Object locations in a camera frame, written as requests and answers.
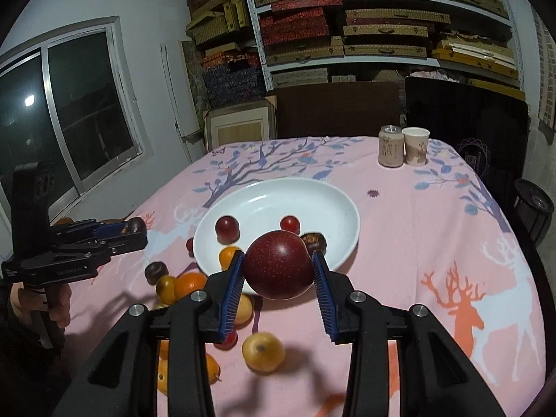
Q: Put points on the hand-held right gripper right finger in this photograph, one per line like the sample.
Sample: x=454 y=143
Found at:
x=323 y=295

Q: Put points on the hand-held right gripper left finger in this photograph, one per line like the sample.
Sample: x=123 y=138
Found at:
x=232 y=286

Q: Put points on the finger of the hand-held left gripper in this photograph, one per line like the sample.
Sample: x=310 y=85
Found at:
x=110 y=229
x=126 y=243

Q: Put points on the dark brown chestnut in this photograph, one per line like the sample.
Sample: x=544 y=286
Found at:
x=137 y=226
x=314 y=242
x=156 y=272

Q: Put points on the small orange tangerine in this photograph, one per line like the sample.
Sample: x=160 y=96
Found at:
x=227 y=258
x=212 y=367
x=166 y=291
x=163 y=373

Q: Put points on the large orange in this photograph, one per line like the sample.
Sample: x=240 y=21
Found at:
x=190 y=284

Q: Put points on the large dark red apple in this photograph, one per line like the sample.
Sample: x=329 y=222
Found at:
x=278 y=265

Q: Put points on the red cherry tomato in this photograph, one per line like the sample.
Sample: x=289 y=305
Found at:
x=228 y=342
x=289 y=224
x=190 y=247

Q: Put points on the dark red plum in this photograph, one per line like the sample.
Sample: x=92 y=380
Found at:
x=227 y=228

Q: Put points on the yellow apple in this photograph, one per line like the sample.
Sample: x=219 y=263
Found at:
x=263 y=352

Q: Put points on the white plate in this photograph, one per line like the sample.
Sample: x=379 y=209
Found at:
x=282 y=200

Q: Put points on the person's left hand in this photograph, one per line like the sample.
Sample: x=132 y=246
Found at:
x=60 y=308

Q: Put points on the yellow round fruit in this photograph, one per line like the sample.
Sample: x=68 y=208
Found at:
x=244 y=308

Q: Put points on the pink printed tablecloth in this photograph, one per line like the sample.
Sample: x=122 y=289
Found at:
x=412 y=234

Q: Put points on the white framed window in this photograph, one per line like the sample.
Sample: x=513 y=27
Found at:
x=87 y=95

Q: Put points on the white strip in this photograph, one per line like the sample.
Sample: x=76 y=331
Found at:
x=171 y=95

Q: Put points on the framed picture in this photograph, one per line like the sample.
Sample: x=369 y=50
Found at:
x=239 y=128

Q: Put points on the beige drink can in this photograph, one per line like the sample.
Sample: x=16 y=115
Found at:
x=391 y=147

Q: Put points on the speckled board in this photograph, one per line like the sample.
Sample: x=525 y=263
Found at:
x=193 y=78

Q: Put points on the printed paper cup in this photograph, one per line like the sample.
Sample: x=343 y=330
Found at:
x=415 y=147

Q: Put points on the brown board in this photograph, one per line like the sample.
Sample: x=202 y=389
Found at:
x=339 y=113

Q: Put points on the pile of mixed patterned boxes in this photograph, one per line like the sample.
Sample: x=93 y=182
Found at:
x=230 y=82

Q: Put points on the black panel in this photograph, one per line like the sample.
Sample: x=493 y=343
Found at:
x=469 y=117

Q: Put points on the shelf of flat boxes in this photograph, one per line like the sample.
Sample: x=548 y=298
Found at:
x=382 y=30

